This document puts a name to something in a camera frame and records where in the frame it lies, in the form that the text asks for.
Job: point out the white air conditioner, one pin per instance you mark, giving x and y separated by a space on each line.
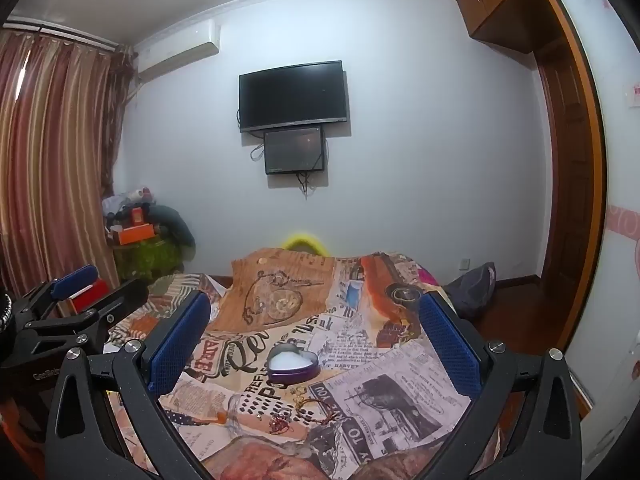
177 50

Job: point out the brown wooden door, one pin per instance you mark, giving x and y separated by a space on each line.
567 200

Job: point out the large black wall television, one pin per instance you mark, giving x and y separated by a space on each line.
292 96

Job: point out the pink cloth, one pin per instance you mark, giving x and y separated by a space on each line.
425 276

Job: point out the orange box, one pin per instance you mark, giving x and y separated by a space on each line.
132 234

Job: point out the white sliding wardrobe door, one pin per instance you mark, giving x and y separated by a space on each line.
615 185

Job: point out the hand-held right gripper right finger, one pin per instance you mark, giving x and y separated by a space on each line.
449 345

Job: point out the white red wall sticker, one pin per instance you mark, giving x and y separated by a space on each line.
636 96

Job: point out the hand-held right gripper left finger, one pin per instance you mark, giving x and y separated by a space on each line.
179 345

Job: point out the small black wall monitor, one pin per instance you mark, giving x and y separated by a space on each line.
294 150

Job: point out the striped brown curtain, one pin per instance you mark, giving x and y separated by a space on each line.
55 160

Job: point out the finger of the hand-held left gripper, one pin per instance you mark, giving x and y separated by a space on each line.
112 310
75 280

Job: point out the purple heart-shaped tin box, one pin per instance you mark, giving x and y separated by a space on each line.
292 364

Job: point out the red box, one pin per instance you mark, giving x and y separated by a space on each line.
95 296

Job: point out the striped grey bedsheet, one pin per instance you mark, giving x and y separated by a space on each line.
172 284

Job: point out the pile of clutter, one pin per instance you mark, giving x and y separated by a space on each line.
127 207

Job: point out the dark grey bag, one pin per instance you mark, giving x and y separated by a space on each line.
470 287

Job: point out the printed blanket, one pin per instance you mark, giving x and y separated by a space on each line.
300 305

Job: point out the green patterned cloth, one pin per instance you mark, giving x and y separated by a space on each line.
145 257

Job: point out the wooden overhead cabinet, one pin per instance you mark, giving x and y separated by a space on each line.
500 5

